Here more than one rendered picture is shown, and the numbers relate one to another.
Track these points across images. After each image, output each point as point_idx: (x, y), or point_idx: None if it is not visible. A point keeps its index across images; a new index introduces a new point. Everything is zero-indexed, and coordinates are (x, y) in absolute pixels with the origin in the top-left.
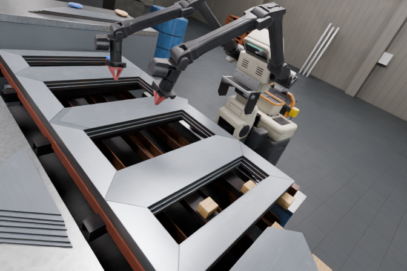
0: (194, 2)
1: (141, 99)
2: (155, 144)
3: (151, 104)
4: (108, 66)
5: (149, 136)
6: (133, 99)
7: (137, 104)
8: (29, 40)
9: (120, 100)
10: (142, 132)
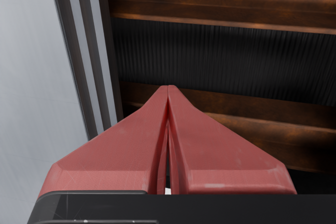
0: None
1: (68, 129)
2: (131, 69)
3: (9, 135)
4: (268, 185)
5: (173, 80)
6: (68, 90)
7: (0, 70)
8: None
9: None
10: (203, 77)
